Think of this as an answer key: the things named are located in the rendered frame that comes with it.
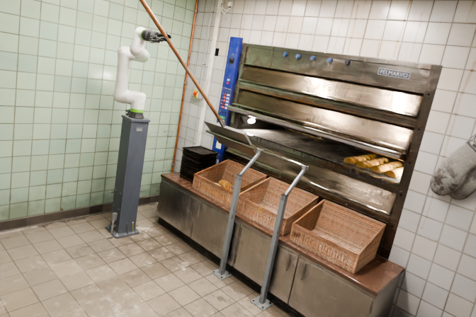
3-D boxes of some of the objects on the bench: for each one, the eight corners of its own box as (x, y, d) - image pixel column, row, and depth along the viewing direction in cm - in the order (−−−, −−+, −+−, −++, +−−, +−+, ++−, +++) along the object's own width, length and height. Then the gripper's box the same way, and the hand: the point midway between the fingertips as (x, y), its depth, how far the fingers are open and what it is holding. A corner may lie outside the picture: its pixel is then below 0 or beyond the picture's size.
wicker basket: (224, 182, 398) (228, 158, 393) (263, 200, 362) (268, 175, 357) (190, 187, 363) (195, 161, 357) (229, 209, 326) (235, 180, 321)
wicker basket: (316, 226, 320) (324, 198, 315) (379, 255, 285) (387, 223, 280) (287, 240, 283) (294, 208, 278) (354, 275, 248) (364, 239, 243)
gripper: (160, 32, 285) (178, 35, 269) (146, 46, 279) (164, 49, 264) (154, 25, 280) (173, 27, 264) (141, 38, 274) (159, 41, 259)
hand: (166, 37), depth 266 cm, fingers closed on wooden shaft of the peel, 3 cm apart
